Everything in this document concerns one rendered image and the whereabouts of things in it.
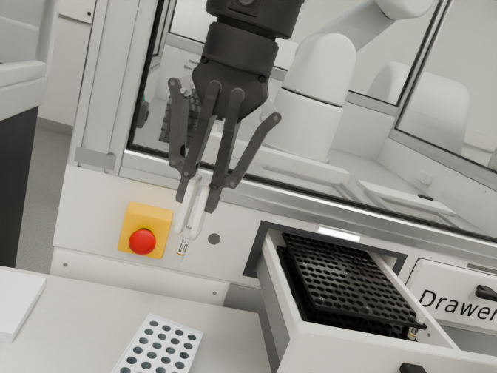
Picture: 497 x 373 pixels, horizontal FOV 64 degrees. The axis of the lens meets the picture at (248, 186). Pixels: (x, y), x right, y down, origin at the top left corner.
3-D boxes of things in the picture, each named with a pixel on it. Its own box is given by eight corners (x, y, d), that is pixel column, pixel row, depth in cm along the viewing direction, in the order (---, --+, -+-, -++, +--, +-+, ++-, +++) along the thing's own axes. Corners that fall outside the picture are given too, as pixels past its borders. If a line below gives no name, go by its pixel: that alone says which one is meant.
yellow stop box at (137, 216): (161, 263, 63) (171, 223, 61) (115, 253, 62) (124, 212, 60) (163, 247, 68) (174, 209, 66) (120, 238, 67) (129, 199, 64)
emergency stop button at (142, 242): (151, 259, 60) (157, 236, 59) (125, 254, 60) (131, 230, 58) (154, 249, 63) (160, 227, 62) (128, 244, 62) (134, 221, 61)
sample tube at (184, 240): (181, 264, 48) (191, 231, 47) (171, 260, 48) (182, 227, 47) (184, 260, 50) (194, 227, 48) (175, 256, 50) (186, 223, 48)
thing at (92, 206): (543, 343, 87) (579, 288, 83) (52, 246, 65) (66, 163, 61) (368, 191, 176) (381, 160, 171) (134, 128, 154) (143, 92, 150)
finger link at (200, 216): (209, 177, 47) (215, 180, 47) (195, 230, 49) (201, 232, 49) (203, 184, 44) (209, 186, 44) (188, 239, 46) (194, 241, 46)
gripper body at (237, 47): (197, 11, 38) (174, 106, 40) (282, 38, 37) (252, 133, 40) (217, 22, 45) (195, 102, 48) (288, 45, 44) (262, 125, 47)
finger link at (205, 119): (222, 85, 41) (209, 79, 41) (187, 181, 44) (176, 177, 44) (230, 84, 45) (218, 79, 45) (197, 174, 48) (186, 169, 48)
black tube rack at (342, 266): (408, 361, 59) (427, 326, 57) (299, 343, 56) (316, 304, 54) (353, 278, 80) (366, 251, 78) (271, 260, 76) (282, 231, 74)
